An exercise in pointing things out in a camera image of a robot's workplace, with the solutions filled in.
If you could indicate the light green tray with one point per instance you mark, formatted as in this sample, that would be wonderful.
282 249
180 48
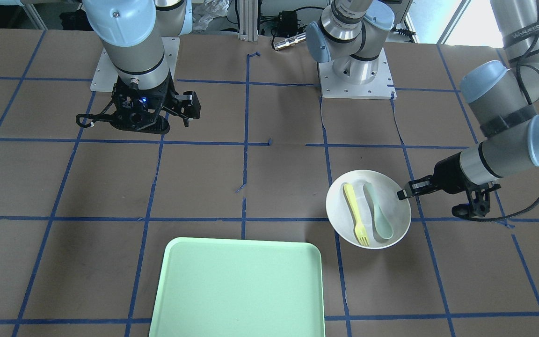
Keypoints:
212 287

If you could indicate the black electronics box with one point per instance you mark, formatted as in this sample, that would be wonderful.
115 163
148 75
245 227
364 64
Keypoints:
287 23

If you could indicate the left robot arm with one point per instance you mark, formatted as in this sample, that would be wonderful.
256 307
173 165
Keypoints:
352 32

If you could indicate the silver flashlight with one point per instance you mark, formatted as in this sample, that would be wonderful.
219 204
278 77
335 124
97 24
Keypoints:
288 42

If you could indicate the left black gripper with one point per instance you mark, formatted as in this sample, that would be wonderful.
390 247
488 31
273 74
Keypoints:
447 175

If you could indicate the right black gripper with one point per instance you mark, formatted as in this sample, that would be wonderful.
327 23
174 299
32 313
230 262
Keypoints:
192 105

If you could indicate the white round plate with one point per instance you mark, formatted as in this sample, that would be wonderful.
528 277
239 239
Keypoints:
364 209

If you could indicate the aluminium frame post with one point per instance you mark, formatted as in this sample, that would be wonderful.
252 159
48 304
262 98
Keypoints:
247 20

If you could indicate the pale green plastic spoon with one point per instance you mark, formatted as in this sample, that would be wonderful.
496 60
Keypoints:
382 225

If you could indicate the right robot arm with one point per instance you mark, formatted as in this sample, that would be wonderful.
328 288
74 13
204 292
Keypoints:
132 33

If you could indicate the yellow plastic fork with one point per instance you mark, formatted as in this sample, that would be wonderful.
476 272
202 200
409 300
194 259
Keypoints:
359 227

